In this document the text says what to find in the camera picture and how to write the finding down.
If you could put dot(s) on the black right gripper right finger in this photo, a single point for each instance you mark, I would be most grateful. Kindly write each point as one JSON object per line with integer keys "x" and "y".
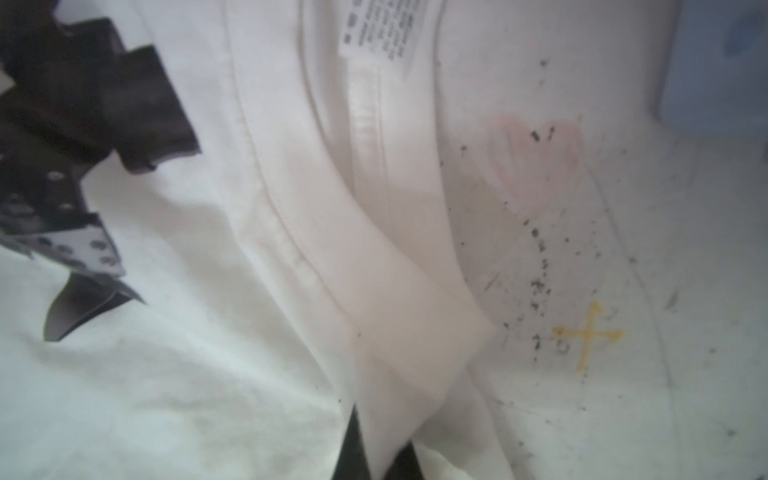
{"x": 405, "y": 466}

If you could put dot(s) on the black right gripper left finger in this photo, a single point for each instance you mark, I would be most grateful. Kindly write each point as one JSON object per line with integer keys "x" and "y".
{"x": 352, "y": 462}

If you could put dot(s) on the white t-shirt with robot print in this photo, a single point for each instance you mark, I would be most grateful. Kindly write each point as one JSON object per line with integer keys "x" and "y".
{"x": 223, "y": 227}

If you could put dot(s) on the light blue perforated laundry basket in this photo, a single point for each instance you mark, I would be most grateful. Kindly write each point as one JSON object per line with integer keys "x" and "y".
{"x": 716, "y": 77}

